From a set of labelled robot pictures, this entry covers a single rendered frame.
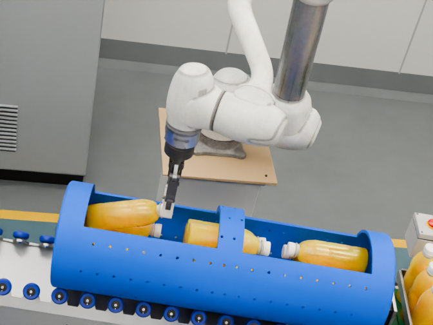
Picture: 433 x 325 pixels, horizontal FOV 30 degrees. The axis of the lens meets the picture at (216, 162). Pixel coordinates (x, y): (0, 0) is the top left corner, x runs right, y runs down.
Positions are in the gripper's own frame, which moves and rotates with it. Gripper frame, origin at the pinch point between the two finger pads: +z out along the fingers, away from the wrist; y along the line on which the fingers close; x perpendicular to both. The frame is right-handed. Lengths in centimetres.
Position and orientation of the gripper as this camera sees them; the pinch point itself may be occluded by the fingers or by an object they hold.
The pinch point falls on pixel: (168, 202)
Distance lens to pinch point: 213.6
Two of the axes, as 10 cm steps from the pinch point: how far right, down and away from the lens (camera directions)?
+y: -0.4, 5.9, -8.0
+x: 9.8, 1.7, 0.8
